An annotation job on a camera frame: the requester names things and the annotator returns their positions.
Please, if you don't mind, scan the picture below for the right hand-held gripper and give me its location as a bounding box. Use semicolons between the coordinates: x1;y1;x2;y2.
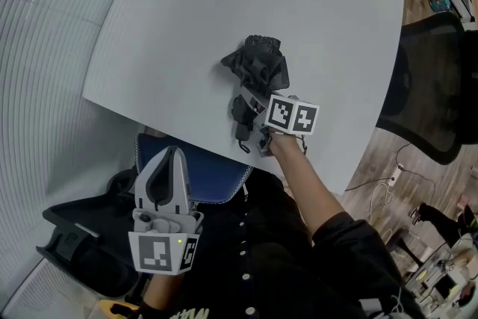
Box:
240;87;320;158

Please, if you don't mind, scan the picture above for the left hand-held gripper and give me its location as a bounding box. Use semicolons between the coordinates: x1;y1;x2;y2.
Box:
128;145;205;276

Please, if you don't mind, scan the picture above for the black umbrella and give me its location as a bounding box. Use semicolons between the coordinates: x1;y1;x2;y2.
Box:
220;34;291;154

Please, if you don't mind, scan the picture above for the person's right forearm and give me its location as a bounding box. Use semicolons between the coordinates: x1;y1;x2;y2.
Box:
268;130;347;236

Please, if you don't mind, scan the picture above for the person's left forearm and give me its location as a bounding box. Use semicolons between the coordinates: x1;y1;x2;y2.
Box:
143;272;184;311

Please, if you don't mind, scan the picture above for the blue fabric chair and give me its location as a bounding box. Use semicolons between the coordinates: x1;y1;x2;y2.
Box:
134;132;254;205

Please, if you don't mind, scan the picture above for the black mesh office chair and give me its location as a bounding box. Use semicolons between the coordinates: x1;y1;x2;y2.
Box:
36;170;158;298

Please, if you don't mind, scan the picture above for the person's black buttoned clothing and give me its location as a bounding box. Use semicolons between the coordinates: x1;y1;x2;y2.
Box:
126;170;425;319

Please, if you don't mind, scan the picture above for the yellow plastic object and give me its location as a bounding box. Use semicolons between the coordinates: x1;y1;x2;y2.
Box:
99;300;139;319

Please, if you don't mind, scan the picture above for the white power strip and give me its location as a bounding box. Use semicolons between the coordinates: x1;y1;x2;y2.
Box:
388;162;406;188

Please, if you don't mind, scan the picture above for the black high-back office chair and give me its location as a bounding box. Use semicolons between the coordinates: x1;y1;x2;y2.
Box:
375;12;478;166

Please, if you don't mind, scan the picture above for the teal waste bin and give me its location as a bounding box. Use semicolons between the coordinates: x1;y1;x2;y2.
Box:
428;0;455;14

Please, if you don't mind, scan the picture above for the round glass side table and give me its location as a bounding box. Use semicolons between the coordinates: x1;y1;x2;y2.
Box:
405;235;478;307

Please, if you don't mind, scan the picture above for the white cable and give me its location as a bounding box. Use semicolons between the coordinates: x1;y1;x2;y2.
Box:
369;177;395;232

